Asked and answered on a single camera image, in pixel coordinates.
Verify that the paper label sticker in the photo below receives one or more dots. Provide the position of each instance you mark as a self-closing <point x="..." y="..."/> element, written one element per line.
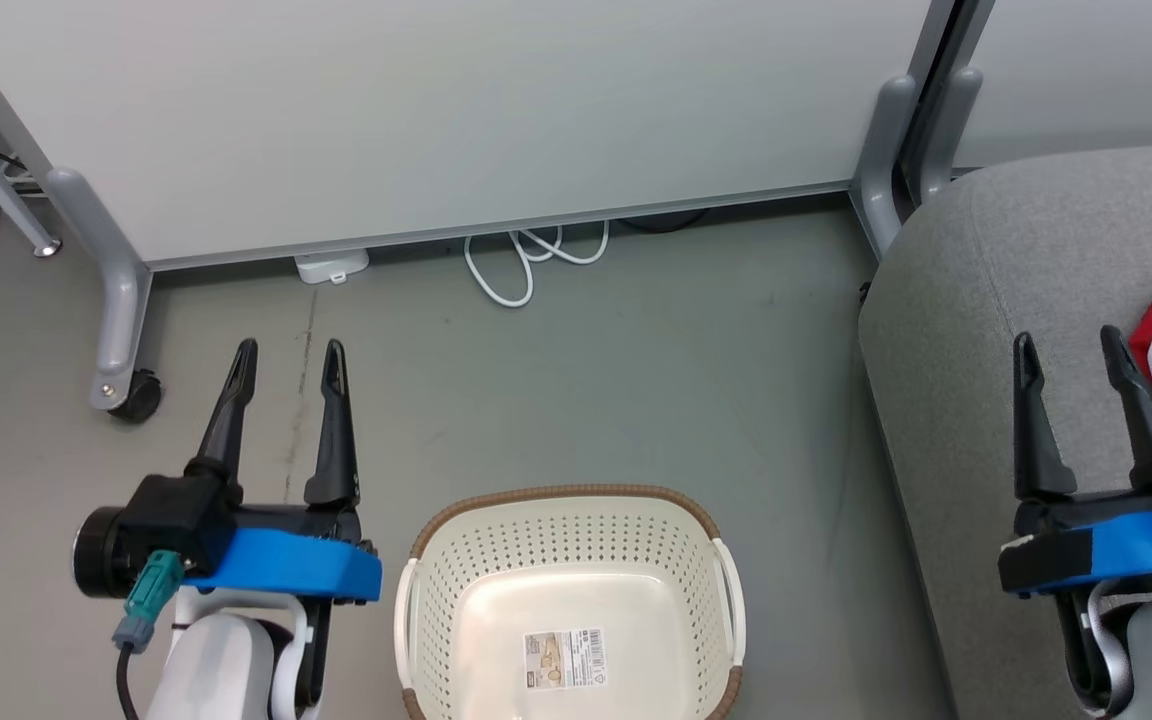
<point x="564" y="658"/>

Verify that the cream perforated laundry basket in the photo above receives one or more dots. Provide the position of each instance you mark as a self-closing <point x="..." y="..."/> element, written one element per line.
<point x="496" y="600"/>

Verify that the narrow white partition panel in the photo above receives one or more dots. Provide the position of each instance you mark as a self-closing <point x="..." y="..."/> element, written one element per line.
<point x="1096" y="70"/>

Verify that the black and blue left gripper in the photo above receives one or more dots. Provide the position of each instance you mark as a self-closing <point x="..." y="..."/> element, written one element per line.
<point x="266" y="565"/>

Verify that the black caster wheel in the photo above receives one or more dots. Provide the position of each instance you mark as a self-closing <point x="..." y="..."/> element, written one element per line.
<point x="138" y="397"/>

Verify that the grey partition leg with caster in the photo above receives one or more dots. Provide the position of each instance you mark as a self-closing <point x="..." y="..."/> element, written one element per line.
<point x="121" y="300"/>

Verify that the grey fabric sofa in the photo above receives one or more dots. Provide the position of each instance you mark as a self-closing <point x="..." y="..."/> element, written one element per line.
<point x="966" y="330"/>

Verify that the large white partition panel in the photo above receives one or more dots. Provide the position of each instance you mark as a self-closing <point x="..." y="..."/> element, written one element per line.
<point x="436" y="110"/>

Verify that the grey partition post foot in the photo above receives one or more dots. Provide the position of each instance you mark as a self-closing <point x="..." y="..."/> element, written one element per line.
<point x="881" y="150"/>
<point x="946" y="130"/>

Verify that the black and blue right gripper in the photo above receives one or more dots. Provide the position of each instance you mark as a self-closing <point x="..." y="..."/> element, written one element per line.
<point x="1126" y="545"/>

